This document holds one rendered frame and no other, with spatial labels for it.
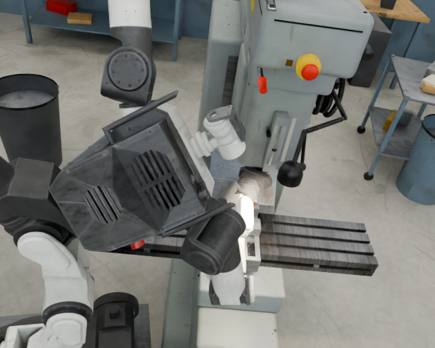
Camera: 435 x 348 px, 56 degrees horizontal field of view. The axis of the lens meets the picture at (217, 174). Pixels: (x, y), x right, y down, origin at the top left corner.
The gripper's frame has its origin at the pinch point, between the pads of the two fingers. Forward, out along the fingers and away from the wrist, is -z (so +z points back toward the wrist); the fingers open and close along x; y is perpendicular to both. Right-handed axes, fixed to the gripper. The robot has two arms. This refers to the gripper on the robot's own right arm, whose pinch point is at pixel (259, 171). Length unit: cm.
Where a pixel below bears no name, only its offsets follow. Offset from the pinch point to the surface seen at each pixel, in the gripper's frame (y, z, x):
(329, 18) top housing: -64, 20, -11
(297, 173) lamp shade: -22.2, 22.6, -15.5
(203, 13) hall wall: 86, -369, 202
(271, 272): 40.8, 7.0, -16.9
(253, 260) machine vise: 26.2, 17.7, -9.9
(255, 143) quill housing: -18.6, 10.7, 1.1
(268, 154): -17.5, 12.3, -4.2
